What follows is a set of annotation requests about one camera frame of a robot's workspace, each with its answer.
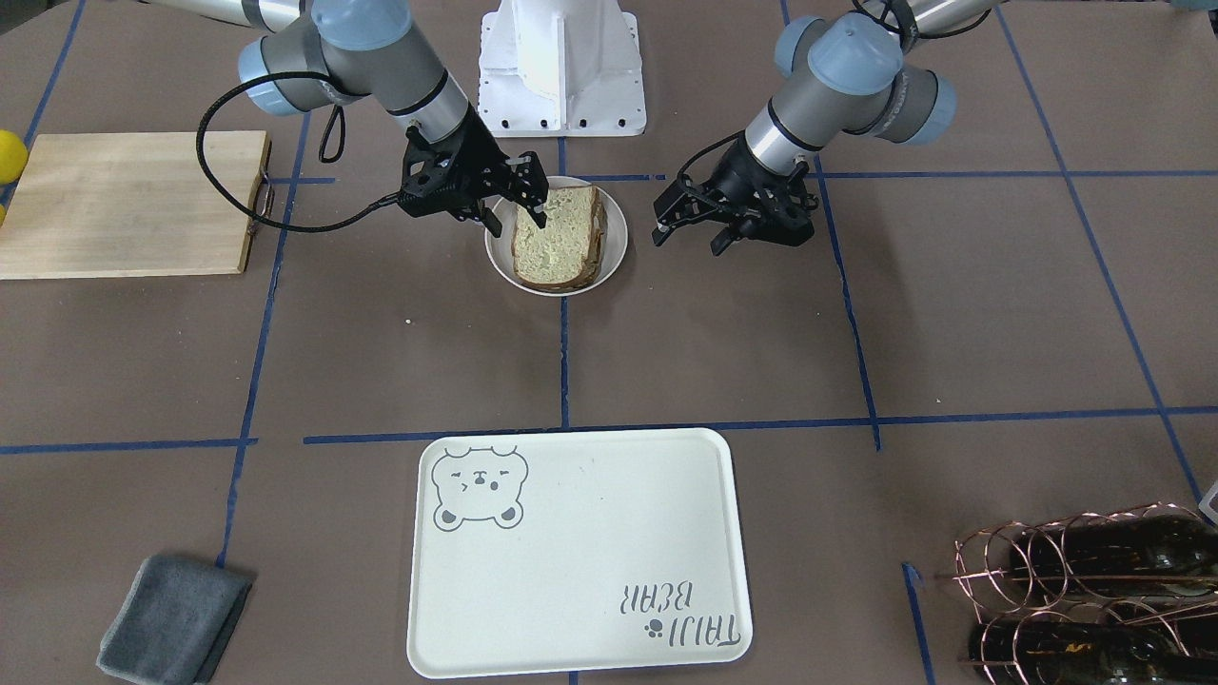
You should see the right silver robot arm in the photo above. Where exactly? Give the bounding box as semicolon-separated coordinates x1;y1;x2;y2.
174;1;548;236

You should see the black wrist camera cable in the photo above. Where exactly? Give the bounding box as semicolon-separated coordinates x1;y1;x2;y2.
195;71;406;234

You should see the cream bear tray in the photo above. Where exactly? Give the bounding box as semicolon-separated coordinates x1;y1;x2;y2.
406;427;754;679

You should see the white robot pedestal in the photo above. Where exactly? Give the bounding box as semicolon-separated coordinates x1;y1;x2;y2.
476;1;648;139

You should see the dark wine bottle two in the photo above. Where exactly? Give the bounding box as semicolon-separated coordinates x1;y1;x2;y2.
970;619;1217;684

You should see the wooden cutting board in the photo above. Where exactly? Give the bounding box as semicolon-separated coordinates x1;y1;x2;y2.
1;130;270;279

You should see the white round plate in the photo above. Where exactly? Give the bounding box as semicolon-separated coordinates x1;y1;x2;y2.
484;176;628;297

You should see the yellow lemon half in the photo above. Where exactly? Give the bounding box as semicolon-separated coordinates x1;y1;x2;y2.
0;129;28;186

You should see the grey folded cloth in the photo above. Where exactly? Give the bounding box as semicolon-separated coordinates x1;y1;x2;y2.
96;555;255;684

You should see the copper wire bottle rack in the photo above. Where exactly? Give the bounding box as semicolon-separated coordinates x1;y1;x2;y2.
944;502;1217;684

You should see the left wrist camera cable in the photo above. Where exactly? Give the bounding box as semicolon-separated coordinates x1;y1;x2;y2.
678;0;952;186

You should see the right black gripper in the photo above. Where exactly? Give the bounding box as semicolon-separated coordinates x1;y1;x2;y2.
395;119;548;239

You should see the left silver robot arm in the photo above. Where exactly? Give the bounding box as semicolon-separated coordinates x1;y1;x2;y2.
652;1;993;255

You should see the dark wine bottle one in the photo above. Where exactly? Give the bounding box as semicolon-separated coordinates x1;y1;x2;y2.
1009;516;1217;598

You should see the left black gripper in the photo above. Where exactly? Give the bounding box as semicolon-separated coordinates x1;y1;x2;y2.
652;143;818;257

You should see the bread slice with egg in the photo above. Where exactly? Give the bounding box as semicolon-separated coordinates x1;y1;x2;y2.
587;186;607;277

